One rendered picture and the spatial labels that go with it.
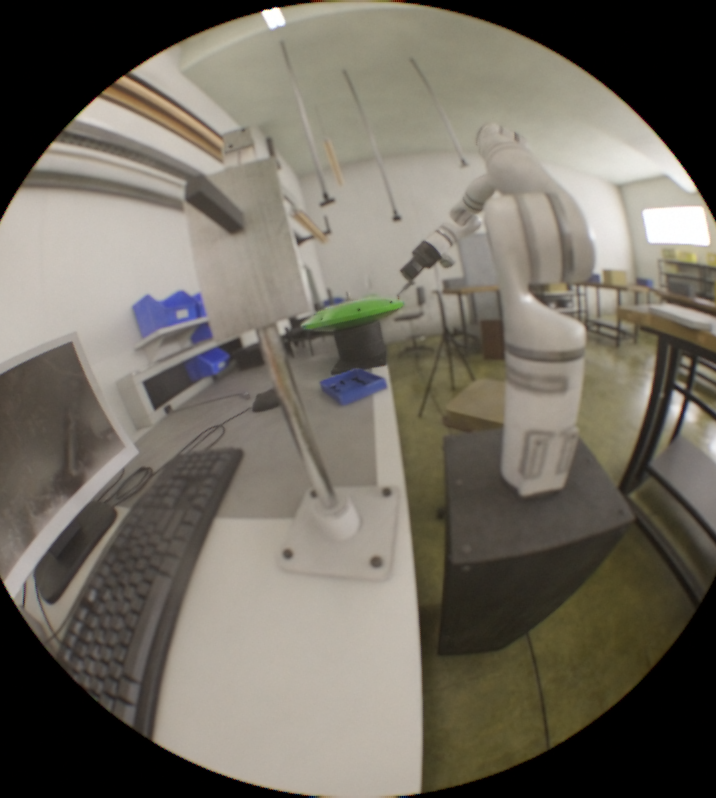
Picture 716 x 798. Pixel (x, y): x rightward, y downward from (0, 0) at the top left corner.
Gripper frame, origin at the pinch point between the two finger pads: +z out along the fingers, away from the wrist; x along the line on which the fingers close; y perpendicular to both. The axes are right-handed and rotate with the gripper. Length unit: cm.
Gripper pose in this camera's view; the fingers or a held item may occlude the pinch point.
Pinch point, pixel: (397, 295)
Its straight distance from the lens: 76.7
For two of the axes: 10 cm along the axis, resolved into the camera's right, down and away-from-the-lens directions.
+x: -0.2, 4.0, -9.2
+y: -7.4, -6.2, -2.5
